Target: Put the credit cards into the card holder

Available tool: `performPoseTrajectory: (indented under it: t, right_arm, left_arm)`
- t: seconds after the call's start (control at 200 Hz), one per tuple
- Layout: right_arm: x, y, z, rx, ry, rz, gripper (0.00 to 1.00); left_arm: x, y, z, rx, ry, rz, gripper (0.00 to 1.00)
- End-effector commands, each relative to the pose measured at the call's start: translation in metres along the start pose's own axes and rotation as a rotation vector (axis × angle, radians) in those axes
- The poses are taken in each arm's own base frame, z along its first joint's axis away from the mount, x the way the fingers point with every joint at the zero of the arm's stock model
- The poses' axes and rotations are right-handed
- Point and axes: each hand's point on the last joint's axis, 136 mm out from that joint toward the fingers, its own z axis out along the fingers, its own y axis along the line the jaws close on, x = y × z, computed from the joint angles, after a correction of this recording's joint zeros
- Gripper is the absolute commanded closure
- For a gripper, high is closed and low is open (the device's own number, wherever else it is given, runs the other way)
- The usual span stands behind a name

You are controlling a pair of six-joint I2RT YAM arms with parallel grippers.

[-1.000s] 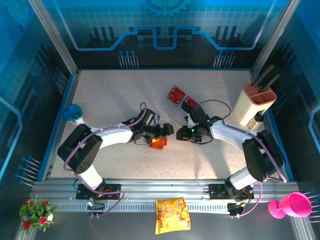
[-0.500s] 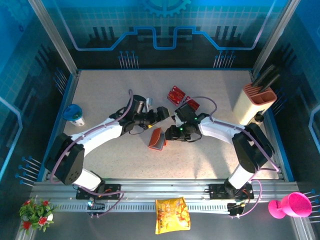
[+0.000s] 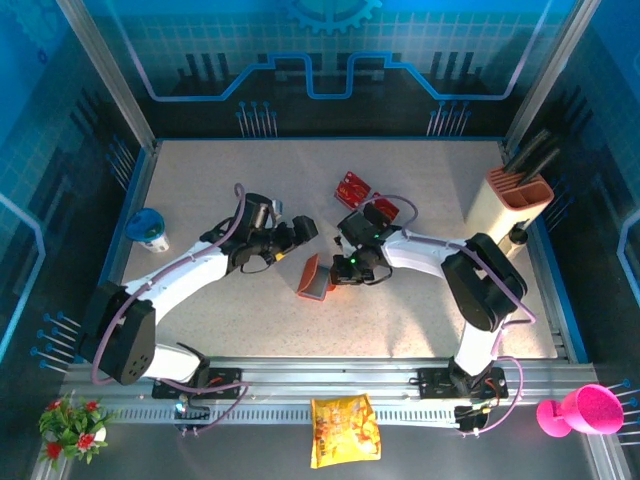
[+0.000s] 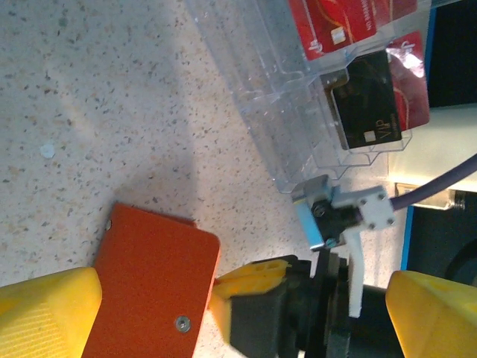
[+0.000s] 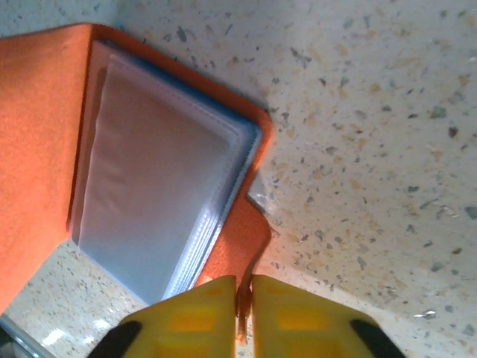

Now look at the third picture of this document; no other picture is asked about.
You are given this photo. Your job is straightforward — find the white cup blue lid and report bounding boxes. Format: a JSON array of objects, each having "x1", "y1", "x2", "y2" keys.
[{"x1": 124, "y1": 207, "x2": 171, "y2": 254}]

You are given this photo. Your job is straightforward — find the aluminium mounting rail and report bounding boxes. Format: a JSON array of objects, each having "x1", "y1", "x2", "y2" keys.
[{"x1": 59, "y1": 355, "x2": 601, "y2": 426}]

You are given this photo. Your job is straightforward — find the orange card holder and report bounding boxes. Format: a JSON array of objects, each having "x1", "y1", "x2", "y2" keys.
[{"x1": 295, "y1": 252, "x2": 334, "y2": 303}]

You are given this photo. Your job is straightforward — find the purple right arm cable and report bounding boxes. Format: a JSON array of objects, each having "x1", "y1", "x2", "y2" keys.
[{"x1": 357, "y1": 193, "x2": 537, "y2": 439}]

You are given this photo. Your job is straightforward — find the artificial plant red flowers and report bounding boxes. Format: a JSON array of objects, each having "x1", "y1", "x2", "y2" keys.
[{"x1": 38, "y1": 392, "x2": 119, "y2": 472}]

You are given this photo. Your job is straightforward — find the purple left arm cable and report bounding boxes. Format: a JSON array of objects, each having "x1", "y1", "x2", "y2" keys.
[{"x1": 89, "y1": 182, "x2": 250, "y2": 435}]

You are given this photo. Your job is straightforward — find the red credit card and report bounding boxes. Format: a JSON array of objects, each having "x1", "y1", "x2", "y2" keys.
[{"x1": 372, "y1": 196, "x2": 401, "y2": 222}]

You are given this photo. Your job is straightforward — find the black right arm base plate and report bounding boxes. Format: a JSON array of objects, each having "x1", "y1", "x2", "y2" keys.
[{"x1": 417, "y1": 367, "x2": 509, "y2": 401}]

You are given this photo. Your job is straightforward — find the pink plastic goblet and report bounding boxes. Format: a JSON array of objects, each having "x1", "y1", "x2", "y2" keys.
[{"x1": 535, "y1": 382, "x2": 626, "y2": 440}]

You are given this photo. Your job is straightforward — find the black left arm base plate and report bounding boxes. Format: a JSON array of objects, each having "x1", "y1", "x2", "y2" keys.
[{"x1": 151, "y1": 367, "x2": 245, "y2": 401}]

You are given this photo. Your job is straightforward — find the small black-capped bottle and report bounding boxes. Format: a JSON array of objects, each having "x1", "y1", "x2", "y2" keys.
[{"x1": 499, "y1": 221, "x2": 530, "y2": 260}]

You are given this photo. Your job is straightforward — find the yellow snack bag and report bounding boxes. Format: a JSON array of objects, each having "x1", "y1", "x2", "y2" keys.
[{"x1": 309, "y1": 392, "x2": 383, "y2": 471}]

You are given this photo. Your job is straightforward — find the aluminium frame post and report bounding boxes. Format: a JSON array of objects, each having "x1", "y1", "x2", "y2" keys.
[
  {"x1": 55, "y1": 0, "x2": 160, "y2": 154},
  {"x1": 503, "y1": 0, "x2": 601, "y2": 149}
]

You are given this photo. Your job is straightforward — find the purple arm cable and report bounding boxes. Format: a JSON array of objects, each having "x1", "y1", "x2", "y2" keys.
[
  {"x1": 357, "y1": 193, "x2": 537, "y2": 439},
  {"x1": 89, "y1": 182, "x2": 250, "y2": 435}
]

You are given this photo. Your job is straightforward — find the black knife handle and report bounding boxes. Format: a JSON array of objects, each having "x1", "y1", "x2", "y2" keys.
[
  {"x1": 518, "y1": 147, "x2": 564, "y2": 182},
  {"x1": 504, "y1": 128, "x2": 552, "y2": 172}
]

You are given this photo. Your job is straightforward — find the red snack packets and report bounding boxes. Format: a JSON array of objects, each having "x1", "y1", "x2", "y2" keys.
[
  {"x1": 333, "y1": 182, "x2": 364, "y2": 210},
  {"x1": 341, "y1": 170, "x2": 372, "y2": 199}
]

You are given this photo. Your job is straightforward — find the slotted grey cable duct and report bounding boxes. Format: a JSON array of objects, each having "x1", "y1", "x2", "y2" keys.
[{"x1": 107, "y1": 405, "x2": 464, "y2": 426}]

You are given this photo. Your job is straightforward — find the beige knife block orange top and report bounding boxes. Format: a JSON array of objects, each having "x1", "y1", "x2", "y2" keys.
[{"x1": 464, "y1": 166, "x2": 556, "y2": 251}]

